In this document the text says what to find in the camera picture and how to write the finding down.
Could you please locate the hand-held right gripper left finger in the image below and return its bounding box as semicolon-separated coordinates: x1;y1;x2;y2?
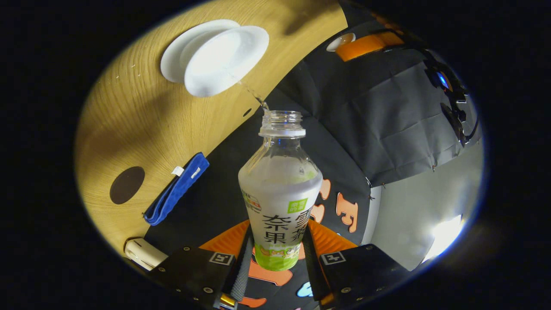
149;220;255;310

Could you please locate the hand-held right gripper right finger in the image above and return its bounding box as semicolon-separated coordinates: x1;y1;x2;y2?
301;219;409;310

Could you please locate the clear water bottle green label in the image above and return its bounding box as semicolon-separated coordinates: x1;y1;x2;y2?
238;111;323;272

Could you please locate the white teacup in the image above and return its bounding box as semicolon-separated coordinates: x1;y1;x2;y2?
184;26;270;98

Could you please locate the dark brown round coaster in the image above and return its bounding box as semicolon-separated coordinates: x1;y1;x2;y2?
109;166;146;205

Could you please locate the white toaster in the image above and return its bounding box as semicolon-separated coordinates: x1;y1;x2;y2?
124;238;169;272

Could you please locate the blue folded towel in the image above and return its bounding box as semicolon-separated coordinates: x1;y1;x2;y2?
143;152;210;227

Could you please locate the white saucer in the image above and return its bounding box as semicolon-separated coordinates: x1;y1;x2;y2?
160;19;241;84

